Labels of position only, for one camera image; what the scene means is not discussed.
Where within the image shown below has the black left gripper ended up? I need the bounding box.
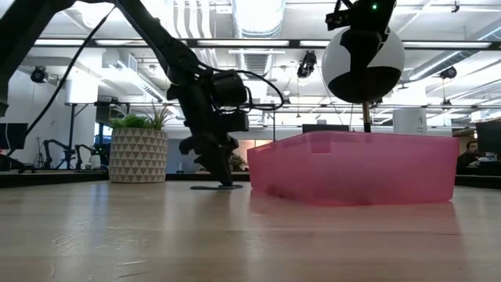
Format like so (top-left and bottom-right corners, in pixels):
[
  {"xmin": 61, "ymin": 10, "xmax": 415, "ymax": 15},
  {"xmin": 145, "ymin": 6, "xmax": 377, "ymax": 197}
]
[{"xmin": 167, "ymin": 77, "xmax": 240, "ymax": 187}]

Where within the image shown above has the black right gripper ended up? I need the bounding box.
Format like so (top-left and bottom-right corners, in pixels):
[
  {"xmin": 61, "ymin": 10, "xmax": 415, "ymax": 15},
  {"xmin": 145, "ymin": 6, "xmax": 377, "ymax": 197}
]
[{"xmin": 340, "ymin": 0, "xmax": 397, "ymax": 79}]

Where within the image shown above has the large teal rubber band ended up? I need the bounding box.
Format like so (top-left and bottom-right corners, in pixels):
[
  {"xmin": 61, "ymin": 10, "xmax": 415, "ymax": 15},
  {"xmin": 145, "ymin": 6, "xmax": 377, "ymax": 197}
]
[{"xmin": 189, "ymin": 183, "xmax": 244, "ymax": 191}]

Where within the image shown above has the pink translucent plastic bin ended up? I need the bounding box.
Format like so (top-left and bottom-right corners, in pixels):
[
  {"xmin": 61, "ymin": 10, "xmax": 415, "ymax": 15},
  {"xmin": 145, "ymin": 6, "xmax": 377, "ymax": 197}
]
[{"xmin": 246, "ymin": 131, "xmax": 460, "ymax": 208}]

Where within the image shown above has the small background plant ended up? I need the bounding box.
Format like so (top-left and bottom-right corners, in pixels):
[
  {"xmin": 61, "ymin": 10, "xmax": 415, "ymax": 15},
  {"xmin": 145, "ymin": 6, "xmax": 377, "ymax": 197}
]
[{"xmin": 230, "ymin": 153, "xmax": 247, "ymax": 172}]

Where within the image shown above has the white globe table lamp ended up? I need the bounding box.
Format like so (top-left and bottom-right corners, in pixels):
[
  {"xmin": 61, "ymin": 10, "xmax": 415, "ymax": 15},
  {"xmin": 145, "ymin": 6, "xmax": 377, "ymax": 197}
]
[{"xmin": 320, "ymin": 22, "xmax": 406, "ymax": 133}]

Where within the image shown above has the black hanging spotlight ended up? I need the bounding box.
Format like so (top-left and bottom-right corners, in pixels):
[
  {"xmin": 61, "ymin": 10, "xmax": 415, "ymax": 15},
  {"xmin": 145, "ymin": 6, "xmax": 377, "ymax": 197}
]
[
  {"xmin": 296, "ymin": 49, "xmax": 318, "ymax": 79},
  {"xmin": 439, "ymin": 65, "xmax": 458, "ymax": 81},
  {"xmin": 30, "ymin": 65, "xmax": 49, "ymax": 85}
]

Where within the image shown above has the black beam with lights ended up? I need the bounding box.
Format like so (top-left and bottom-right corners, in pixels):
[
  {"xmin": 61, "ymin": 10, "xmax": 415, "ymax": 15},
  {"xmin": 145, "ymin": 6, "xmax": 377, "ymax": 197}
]
[{"xmin": 33, "ymin": 37, "xmax": 501, "ymax": 50}]

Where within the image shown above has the black monitor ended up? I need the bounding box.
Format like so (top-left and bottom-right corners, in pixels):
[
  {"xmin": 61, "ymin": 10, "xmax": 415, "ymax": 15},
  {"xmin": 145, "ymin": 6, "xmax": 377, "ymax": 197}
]
[
  {"xmin": 301, "ymin": 124, "xmax": 350, "ymax": 133},
  {"xmin": 0, "ymin": 122, "xmax": 29, "ymax": 150},
  {"xmin": 475, "ymin": 119, "xmax": 501, "ymax": 157}
]

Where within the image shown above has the potted plant patterned pot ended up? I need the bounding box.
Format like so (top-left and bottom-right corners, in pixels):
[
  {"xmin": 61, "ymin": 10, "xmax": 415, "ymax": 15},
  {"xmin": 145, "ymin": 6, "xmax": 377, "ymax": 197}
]
[{"xmin": 108, "ymin": 104, "xmax": 173, "ymax": 184}]

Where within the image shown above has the person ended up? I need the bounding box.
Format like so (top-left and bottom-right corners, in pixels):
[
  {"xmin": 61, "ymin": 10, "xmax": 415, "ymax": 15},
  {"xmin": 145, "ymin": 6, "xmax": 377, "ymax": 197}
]
[{"xmin": 456, "ymin": 139, "xmax": 483, "ymax": 176}]

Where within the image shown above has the black slanted bar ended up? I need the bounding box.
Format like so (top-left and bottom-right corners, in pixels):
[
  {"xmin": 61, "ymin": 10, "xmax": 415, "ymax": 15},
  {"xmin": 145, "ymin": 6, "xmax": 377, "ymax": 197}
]
[{"xmin": 0, "ymin": 154, "xmax": 25, "ymax": 174}]

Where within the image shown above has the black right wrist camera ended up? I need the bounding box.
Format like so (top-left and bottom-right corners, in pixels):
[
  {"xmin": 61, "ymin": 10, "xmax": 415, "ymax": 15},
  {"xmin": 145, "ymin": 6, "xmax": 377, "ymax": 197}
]
[{"xmin": 324, "ymin": 7, "xmax": 355, "ymax": 31}]

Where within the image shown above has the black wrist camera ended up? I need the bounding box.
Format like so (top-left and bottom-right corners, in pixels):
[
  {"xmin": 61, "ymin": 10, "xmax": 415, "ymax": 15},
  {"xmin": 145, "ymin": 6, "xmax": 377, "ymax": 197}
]
[
  {"xmin": 223, "ymin": 110, "xmax": 251, "ymax": 133},
  {"xmin": 324, "ymin": 7, "xmax": 355, "ymax": 31}
]

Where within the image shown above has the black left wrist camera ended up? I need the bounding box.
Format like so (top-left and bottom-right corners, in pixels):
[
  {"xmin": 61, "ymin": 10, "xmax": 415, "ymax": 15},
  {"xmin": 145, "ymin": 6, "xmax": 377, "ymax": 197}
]
[{"xmin": 223, "ymin": 110, "xmax": 251, "ymax": 133}]

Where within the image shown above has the black table edge rail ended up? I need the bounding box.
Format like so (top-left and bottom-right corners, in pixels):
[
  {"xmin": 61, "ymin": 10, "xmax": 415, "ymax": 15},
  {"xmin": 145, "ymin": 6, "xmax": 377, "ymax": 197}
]
[{"xmin": 166, "ymin": 172, "xmax": 251, "ymax": 183}]

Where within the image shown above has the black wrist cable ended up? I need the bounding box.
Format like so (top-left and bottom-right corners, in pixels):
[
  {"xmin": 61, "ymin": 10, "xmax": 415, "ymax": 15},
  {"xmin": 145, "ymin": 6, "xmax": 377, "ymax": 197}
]
[{"xmin": 197, "ymin": 66, "xmax": 286, "ymax": 114}]

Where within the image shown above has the silver ventilation duct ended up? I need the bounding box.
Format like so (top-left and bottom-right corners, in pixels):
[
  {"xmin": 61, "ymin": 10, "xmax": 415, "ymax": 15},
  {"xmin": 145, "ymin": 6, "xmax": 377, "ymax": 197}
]
[{"xmin": 229, "ymin": 0, "xmax": 287, "ymax": 81}]

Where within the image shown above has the black metal frame stand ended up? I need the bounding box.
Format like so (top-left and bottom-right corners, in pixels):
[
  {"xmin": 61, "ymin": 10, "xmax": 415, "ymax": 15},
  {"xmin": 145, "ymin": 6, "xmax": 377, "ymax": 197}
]
[{"xmin": 64, "ymin": 100, "xmax": 131, "ymax": 170}]

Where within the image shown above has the black hanging arm cable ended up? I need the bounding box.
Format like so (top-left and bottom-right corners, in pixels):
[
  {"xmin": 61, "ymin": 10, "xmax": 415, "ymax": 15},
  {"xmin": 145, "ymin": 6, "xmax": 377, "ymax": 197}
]
[{"xmin": 25, "ymin": 5, "xmax": 117, "ymax": 136}]

